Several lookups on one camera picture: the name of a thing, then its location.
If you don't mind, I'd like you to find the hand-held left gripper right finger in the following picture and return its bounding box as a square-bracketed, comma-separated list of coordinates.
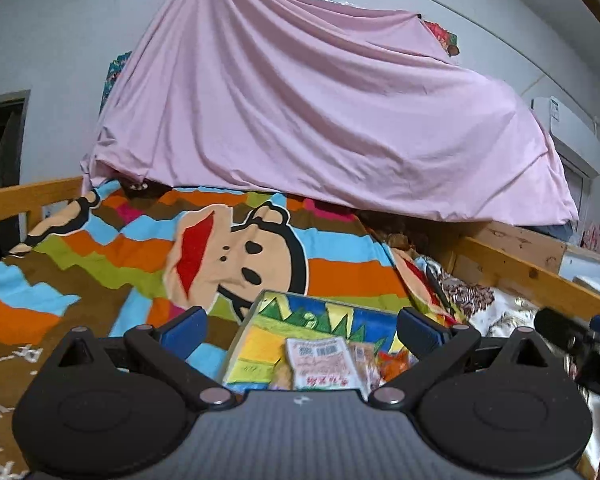
[372, 307, 551, 407]

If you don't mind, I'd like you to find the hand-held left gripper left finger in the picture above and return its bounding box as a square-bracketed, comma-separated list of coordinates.
[55, 306, 235, 408]

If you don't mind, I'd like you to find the orange snack packet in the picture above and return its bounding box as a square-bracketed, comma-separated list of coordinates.
[377, 349, 418, 383]

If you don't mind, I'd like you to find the white pink label snack packet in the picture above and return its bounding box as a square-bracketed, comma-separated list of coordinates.
[285, 336, 370, 392]

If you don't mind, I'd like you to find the dinosaur drawing box tray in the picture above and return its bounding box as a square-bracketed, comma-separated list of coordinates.
[221, 290, 421, 397]

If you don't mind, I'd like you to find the floral bed sheet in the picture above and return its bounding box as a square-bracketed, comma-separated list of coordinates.
[415, 255, 543, 338]

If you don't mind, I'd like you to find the printed cartoon monkey blanket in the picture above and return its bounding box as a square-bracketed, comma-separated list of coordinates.
[0, 180, 461, 480]

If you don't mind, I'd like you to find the white air conditioner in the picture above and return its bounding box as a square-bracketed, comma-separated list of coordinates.
[530, 96, 600, 173]

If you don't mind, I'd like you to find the pink bed sheet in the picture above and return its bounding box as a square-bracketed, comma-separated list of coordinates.
[80, 0, 581, 226]

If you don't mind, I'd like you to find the colourful patterned cloth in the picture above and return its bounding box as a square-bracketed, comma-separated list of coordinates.
[99, 51, 133, 113]

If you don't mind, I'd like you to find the red patterned cloth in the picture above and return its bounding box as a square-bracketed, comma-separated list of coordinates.
[422, 19, 460, 57]

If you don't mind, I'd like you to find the wooden bed rail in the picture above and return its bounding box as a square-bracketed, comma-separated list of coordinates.
[450, 220, 600, 313]
[0, 176, 87, 263]

